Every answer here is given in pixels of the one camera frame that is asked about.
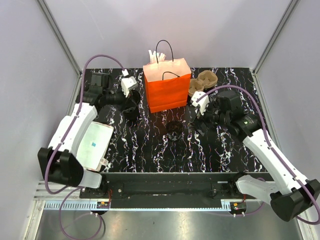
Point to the white napkin stack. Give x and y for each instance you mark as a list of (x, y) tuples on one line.
[(94, 145)]

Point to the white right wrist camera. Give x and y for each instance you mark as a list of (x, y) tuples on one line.
[(200, 101)]

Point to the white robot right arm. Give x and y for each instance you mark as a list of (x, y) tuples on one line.
[(292, 192)]

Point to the black paper coffee cup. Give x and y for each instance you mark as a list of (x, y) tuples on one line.
[(174, 130)]

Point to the black coffee cup lid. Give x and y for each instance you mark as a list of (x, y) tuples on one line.
[(131, 106)]

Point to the grey slotted cable duct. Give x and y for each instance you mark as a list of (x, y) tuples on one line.
[(220, 205)]

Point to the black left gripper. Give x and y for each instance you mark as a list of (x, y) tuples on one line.
[(124, 96)]

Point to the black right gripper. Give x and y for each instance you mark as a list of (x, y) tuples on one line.
[(212, 104)]

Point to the orange paper bag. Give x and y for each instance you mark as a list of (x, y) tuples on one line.
[(167, 84)]

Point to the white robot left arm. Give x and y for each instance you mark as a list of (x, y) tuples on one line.
[(75, 152)]

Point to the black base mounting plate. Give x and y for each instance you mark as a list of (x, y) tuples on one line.
[(165, 187)]

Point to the brown cardboard cup carrier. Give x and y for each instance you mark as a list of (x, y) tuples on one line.
[(205, 80)]

